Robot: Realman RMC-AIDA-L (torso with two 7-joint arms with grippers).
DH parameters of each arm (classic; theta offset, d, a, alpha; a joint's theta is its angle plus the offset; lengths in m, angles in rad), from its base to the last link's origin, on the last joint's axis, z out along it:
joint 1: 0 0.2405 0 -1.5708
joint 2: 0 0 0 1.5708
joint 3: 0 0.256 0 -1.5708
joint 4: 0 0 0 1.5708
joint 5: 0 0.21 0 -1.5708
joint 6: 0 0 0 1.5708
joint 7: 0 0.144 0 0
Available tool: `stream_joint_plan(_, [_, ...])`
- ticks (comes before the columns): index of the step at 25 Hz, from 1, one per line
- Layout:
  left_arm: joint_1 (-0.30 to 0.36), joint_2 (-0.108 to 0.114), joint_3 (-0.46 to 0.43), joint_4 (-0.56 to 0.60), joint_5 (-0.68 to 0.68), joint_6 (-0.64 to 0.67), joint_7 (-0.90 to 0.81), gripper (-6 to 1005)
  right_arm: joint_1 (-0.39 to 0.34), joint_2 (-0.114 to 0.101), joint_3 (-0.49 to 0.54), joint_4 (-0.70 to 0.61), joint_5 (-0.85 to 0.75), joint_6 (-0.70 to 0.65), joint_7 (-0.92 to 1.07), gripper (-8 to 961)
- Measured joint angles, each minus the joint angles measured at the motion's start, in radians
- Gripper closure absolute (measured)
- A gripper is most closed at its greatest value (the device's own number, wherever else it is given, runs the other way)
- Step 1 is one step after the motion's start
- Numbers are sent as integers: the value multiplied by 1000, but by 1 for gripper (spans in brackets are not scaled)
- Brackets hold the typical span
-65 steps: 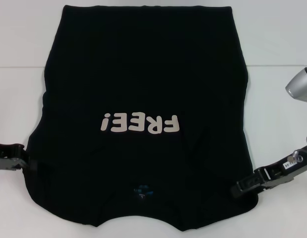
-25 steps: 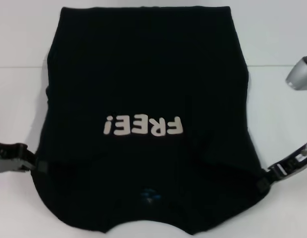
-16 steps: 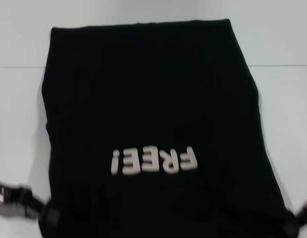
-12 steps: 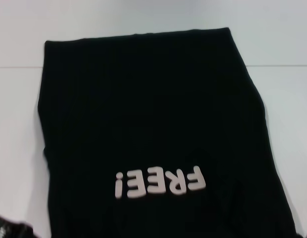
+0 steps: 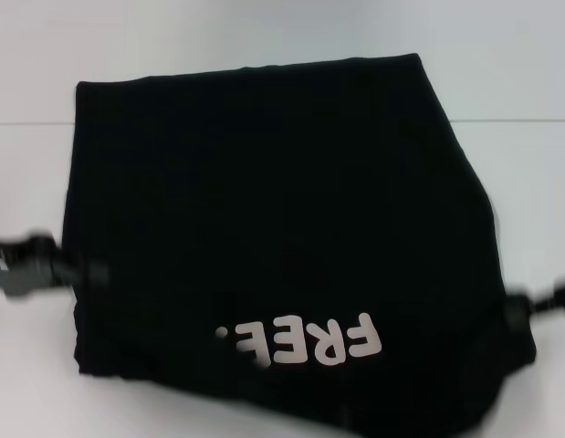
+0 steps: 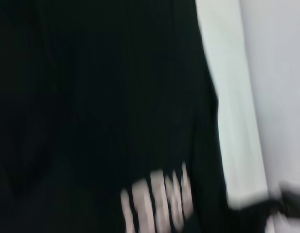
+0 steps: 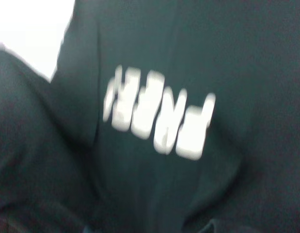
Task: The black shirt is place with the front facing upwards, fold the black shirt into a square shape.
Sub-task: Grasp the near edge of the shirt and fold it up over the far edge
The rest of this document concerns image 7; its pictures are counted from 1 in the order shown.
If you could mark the black shirt with FREE print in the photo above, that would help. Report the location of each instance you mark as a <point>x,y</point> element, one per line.
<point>164,48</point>

